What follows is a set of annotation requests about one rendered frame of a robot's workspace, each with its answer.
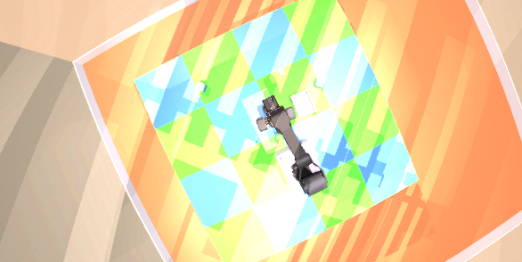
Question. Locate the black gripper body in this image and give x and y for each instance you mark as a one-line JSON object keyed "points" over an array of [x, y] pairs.
{"points": [[262, 124]]}

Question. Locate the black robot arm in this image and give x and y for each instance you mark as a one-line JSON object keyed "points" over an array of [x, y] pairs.
{"points": [[279, 118]]}

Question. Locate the beige rectangular tray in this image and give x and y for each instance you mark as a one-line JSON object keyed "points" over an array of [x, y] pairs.
{"points": [[303, 104]]}

